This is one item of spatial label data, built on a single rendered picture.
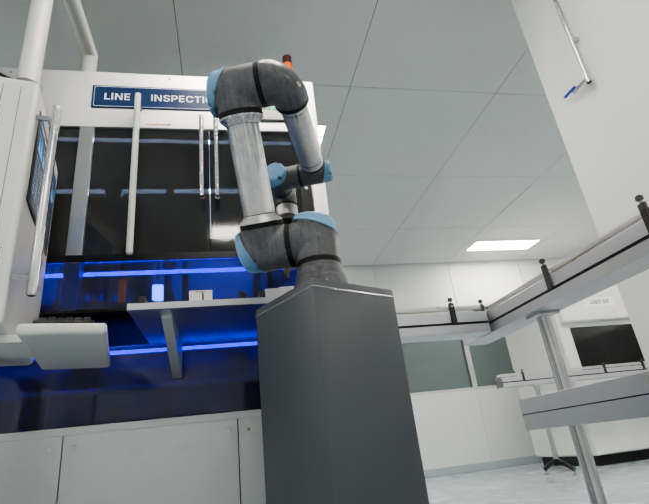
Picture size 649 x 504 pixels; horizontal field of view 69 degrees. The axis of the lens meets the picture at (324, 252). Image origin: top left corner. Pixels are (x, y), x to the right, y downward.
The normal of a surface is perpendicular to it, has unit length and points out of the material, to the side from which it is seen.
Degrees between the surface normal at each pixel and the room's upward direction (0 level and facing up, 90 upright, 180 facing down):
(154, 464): 90
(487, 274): 90
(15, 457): 90
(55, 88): 90
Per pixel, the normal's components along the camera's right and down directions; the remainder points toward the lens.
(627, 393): -0.98, 0.03
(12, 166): 0.36, -0.40
